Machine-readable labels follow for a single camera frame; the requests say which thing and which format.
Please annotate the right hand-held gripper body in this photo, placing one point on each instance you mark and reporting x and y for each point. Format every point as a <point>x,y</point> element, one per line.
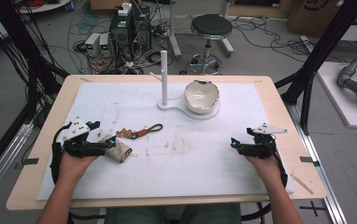
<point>262,147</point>

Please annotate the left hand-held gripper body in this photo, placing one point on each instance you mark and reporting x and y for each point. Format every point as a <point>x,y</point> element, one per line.
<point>80,148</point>

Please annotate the beige fabric pouch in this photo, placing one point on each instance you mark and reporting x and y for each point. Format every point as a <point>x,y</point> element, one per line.
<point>119,151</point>

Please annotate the person's left hand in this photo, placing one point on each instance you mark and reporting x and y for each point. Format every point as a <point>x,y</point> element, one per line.
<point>74,168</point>

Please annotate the person's right hand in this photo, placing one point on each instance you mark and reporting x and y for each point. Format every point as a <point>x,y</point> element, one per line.
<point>267,169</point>

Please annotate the black tape strip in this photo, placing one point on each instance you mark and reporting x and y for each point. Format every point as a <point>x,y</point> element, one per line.
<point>309,160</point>
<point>31,161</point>

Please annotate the thin wooden stick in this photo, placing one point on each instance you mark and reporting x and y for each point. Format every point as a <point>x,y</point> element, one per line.
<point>302,184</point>

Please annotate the white table mat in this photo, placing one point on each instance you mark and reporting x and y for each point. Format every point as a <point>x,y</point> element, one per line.
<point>182,168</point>

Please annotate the white eggshell-shaped bowl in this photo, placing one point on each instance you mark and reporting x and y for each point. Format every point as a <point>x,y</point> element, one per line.
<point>201,96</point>

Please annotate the white bench power supply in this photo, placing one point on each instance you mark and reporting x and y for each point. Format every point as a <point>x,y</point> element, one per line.
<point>92,43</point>
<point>105,45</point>

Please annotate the white stand with pole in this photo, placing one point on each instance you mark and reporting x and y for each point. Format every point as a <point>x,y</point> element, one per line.
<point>164,81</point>

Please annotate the white platform board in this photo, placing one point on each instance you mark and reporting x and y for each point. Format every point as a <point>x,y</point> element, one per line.
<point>338,105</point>

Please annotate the black computer tower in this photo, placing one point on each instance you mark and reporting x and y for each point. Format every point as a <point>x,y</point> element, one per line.
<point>142,29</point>
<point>121,34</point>

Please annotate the black round stool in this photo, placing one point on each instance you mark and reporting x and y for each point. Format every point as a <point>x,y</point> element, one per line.
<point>211,28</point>

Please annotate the cardboard box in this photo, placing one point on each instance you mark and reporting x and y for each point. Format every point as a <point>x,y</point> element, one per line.
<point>323,15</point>

